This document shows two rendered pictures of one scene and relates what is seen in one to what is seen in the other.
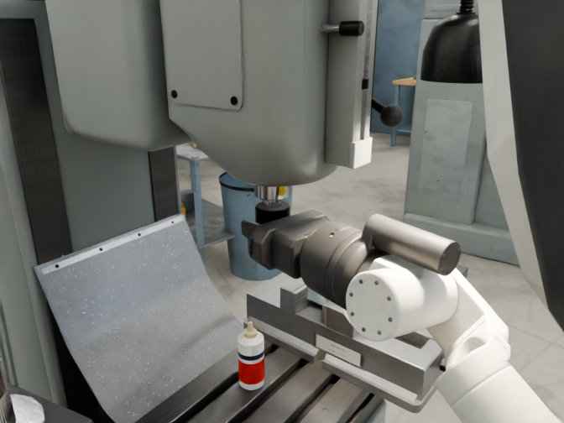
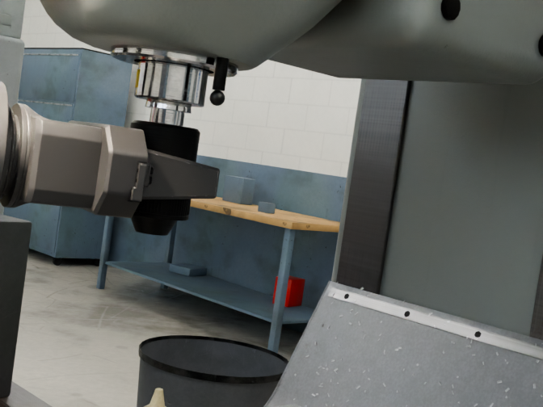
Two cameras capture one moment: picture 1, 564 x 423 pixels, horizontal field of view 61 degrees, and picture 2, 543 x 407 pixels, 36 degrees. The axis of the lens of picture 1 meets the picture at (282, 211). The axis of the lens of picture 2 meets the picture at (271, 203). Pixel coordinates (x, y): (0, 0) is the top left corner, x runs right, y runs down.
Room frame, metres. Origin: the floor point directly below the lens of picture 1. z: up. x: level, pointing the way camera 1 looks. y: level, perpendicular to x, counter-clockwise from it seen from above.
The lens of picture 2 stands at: (0.77, -0.53, 1.25)
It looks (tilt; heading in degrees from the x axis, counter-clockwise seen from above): 3 degrees down; 99
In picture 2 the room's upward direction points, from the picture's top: 8 degrees clockwise
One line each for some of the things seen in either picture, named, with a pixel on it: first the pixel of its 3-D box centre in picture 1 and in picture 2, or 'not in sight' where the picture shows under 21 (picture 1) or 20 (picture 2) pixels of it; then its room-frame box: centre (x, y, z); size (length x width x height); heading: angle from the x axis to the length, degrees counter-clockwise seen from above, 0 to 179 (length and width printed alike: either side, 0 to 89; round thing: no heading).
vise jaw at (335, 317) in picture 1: (357, 305); not in sight; (0.70, -0.13, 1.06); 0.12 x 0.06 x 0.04; 141
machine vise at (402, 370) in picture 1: (343, 317); not in sight; (0.71, -0.11, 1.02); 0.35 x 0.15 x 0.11; 51
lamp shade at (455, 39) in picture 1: (461, 46); not in sight; (0.49, -0.17, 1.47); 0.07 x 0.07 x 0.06
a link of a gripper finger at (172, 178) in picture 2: not in sight; (175, 178); (0.62, -0.01, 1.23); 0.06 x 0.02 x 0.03; 38
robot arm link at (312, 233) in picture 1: (317, 253); (23, 160); (0.53, -0.04, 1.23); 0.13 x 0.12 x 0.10; 128
